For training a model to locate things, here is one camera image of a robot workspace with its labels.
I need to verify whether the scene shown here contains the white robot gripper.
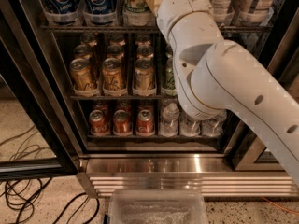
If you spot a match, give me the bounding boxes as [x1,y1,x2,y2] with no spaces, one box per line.
[143,0,215,42]

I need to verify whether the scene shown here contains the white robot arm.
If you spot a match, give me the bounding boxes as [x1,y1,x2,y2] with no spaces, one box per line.
[146,0,299,184]

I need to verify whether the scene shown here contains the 7up can left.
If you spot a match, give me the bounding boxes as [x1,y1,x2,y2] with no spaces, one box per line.
[125,0,150,13]

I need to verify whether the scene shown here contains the gold can front right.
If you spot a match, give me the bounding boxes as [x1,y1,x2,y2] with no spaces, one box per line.
[135,59,154,91]

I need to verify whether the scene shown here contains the gold can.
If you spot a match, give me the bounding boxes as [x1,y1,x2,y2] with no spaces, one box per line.
[69,58,96,91]
[102,58,124,91]
[135,59,154,91]

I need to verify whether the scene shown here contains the gold can front middle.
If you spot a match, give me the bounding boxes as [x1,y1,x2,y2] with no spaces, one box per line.
[102,58,124,91]

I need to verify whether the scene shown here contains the green can front left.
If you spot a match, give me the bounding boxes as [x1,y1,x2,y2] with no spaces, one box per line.
[163,58,175,90]

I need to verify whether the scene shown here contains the gold can front left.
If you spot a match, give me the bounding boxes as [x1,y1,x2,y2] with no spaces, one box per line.
[69,58,96,91]

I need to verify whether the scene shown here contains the orange can front right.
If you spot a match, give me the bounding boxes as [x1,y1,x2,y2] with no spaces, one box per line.
[136,109,154,134]

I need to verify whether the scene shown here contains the orange can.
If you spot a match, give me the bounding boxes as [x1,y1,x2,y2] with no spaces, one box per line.
[113,110,132,133]
[89,110,108,133]
[136,109,154,134]

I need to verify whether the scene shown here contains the orange can front middle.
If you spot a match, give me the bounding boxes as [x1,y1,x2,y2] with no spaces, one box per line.
[113,110,132,133]

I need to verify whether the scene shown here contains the orange can front left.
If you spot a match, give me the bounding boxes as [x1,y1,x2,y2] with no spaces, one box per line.
[89,110,108,133]

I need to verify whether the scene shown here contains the open fridge glass door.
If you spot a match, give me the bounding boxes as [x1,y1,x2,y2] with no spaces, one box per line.
[1,0,79,181]

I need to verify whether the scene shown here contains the steel fridge base grille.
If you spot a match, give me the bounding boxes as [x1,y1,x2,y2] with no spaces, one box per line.
[77,154,299,198]

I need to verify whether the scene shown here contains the clear plastic bin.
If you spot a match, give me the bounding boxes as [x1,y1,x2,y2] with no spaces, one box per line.
[108,189,208,224]

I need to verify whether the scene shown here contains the top wire shelf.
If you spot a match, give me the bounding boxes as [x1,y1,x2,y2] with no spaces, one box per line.
[40,25,272,34]

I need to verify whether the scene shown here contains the wire shelf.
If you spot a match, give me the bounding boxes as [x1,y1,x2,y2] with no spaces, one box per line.
[70,95,177,100]
[87,134,220,142]
[40,25,272,34]

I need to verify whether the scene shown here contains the middle wire shelf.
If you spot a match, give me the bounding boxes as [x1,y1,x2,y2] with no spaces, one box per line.
[70,95,177,100]

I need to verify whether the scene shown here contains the bottom wire shelf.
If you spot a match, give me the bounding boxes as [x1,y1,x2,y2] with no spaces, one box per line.
[87,134,220,142]

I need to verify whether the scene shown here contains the black cables on floor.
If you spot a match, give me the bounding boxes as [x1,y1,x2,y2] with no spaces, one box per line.
[0,124,101,224]

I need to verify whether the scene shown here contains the orange cable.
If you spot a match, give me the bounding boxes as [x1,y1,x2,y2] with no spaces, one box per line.
[261,196,299,217]

